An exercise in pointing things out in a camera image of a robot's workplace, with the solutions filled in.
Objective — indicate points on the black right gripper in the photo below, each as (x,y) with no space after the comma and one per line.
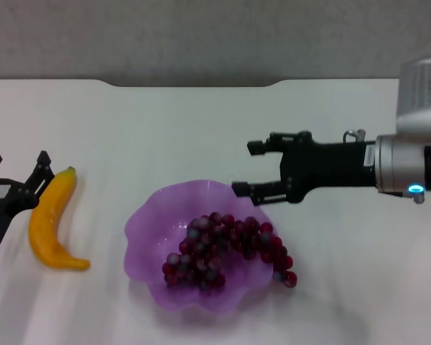
(327,165)

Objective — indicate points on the silver metal clip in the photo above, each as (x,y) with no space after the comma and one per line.
(353,135)

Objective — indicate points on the purple wavy plastic bowl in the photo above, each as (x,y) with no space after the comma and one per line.
(147,230)

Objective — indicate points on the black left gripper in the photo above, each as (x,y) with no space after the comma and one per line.
(0,205)

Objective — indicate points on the dark red grape bunch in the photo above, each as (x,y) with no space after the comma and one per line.
(215,244)

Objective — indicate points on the yellow banana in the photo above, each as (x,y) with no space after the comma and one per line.
(48,215)

